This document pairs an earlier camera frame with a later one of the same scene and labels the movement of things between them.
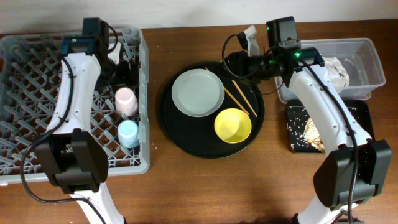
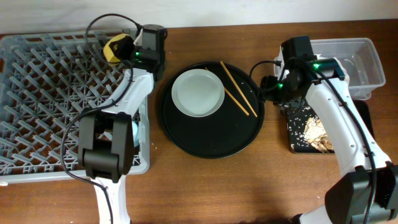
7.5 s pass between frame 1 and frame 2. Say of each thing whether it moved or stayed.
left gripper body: moved
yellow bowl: moved
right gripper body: moved
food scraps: stayed
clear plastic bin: stayed
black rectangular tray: stayed
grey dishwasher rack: stayed
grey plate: stayed
